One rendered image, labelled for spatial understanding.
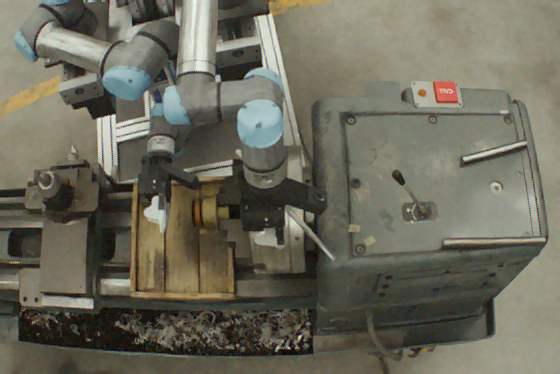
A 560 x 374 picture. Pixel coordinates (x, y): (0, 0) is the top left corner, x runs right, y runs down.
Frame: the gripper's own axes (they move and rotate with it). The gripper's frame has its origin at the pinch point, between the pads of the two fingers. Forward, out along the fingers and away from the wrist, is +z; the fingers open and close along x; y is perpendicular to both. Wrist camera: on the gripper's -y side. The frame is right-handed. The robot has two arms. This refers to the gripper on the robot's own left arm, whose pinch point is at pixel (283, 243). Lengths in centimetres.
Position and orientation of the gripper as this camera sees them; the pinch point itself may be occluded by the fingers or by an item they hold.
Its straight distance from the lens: 141.9
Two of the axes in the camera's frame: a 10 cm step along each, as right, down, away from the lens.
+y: -10.0, 0.4, 0.5
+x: 0.0, 7.4, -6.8
